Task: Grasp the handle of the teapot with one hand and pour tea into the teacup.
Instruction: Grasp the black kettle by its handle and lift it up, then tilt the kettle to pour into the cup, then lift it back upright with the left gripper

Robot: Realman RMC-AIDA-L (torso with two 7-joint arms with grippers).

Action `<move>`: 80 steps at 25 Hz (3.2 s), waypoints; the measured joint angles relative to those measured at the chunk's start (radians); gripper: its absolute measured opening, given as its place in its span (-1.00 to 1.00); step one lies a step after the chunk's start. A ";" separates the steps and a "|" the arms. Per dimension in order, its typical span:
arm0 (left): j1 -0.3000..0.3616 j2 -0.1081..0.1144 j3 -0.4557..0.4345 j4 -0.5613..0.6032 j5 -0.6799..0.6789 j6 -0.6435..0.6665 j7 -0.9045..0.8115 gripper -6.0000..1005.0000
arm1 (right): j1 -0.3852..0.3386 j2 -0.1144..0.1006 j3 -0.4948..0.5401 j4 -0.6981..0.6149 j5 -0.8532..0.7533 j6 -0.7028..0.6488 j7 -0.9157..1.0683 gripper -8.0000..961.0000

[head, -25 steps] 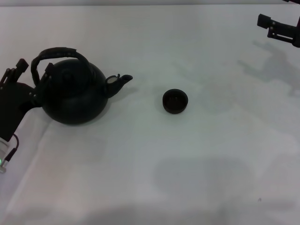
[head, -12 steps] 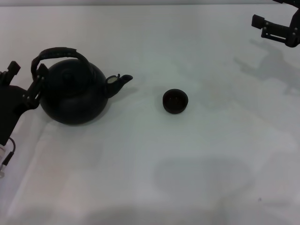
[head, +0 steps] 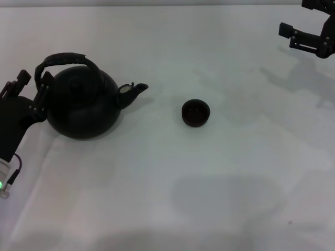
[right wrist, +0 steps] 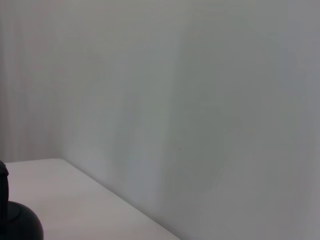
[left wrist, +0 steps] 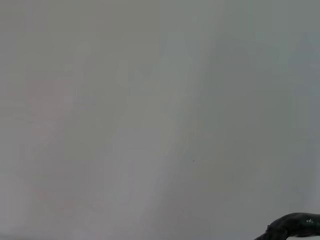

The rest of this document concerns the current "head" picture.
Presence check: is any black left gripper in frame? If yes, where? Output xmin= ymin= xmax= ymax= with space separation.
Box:
xmin=0 ymin=70 xmax=54 ymax=162

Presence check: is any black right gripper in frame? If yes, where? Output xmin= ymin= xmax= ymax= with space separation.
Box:
xmin=278 ymin=0 xmax=335 ymax=60

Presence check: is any black round teapot with handle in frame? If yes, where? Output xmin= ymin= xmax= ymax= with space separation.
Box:
xmin=34 ymin=52 xmax=149 ymax=141

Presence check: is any small dark teacup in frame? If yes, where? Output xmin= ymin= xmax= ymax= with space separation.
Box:
xmin=181 ymin=98 xmax=212 ymax=128

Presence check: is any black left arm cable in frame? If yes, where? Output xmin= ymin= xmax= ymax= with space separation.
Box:
xmin=2 ymin=153 xmax=23 ymax=198

